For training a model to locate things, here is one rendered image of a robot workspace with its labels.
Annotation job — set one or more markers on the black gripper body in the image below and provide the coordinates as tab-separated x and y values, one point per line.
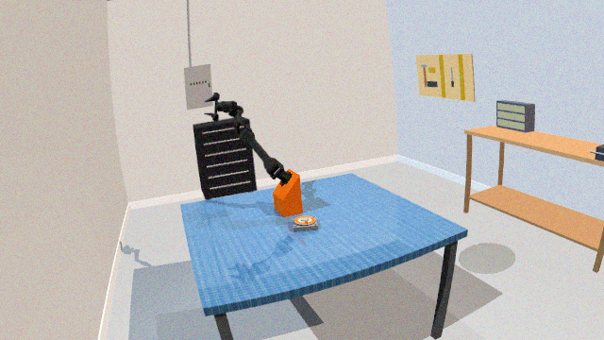
218	106

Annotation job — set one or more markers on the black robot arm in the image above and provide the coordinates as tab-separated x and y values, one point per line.
247	136

